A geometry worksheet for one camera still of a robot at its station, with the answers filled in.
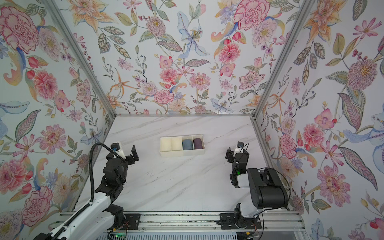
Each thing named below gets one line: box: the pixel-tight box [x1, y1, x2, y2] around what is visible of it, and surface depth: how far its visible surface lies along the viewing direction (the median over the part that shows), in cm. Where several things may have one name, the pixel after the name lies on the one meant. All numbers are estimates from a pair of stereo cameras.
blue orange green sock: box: [182, 139, 194, 151], surface depth 99 cm
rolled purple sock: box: [193, 138, 204, 150], surface depth 101 cm
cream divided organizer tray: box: [159, 134, 205, 157], surface depth 103 cm
